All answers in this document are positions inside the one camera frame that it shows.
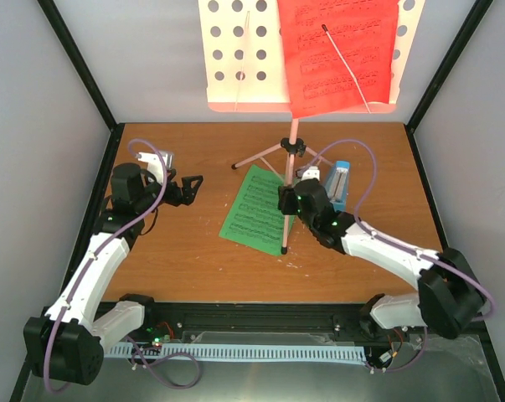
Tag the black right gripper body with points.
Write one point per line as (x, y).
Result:
(285, 199)

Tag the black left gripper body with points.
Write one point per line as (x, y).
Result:
(173, 198)

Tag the green sheet music page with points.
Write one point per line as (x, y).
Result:
(254, 219)

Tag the blue metronome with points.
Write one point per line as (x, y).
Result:
(336, 185)

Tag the pink music stand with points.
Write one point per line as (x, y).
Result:
(244, 61)

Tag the red sheet music page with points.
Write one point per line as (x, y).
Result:
(337, 54)

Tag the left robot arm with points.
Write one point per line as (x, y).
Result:
(68, 343)

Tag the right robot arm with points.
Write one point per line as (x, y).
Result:
(446, 297)

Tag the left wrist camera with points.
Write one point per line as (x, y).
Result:
(158, 161)

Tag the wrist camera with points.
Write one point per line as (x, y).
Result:
(306, 173)
(158, 161)

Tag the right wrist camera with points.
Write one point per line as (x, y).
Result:
(306, 173)

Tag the black aluminium frame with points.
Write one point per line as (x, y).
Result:
(444, 182)

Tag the light blue cable duct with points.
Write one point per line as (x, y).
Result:
(234, 353)

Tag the metal base plate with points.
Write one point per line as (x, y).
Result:
(456, 371)

